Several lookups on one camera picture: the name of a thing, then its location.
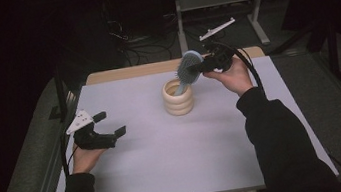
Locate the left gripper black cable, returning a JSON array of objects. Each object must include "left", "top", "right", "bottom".
[{"left": 58, "top": 130, "right": 84, "bottom": 180}]

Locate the person's right hand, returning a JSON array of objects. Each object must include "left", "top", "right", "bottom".
[{"left": 201, "top": 55, "right": 256, "bottom": 103}]

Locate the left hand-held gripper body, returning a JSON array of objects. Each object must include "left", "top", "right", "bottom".
[{"left": 63, "top": 105, "right": 119, "bottom": 156}]

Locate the wooden table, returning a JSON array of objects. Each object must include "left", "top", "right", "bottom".
[{"left": 83, "top": 44, "right": 268, "bottom": 87}]

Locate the cream ribbed holder cup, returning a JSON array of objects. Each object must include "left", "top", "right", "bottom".
[{"left": 159, "top": 76, "right": 196, "bottom": 119}]

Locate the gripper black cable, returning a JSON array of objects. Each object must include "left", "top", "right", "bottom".
[
  {"left": 210, "top": 34, "right": 268, "bottom": 104},
  {"left": 58, "top": 130, "right": 84, "bottom": 180}
]

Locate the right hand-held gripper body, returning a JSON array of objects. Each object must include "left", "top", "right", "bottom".
[{"left": 197, "top": 16, "right": 243, "bottom": 75}]

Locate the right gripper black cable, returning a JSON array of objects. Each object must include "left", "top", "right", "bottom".
[{"left": 210, "top": 34, "right": 268, "bottom": 104}]

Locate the lavender table sheet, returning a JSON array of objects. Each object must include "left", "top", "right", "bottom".
[{"left": 37, "top": 47, "right": 340, "bottom": 192}]

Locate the person's left hand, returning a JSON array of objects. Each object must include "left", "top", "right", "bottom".
[{"left": 68, "top": 138, "right": 111, "bottom": 176}]

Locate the blue hairbrush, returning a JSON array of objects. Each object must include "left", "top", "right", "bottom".
[{"left": 168, "top": 48, "right": 209, "bottom": 97}]

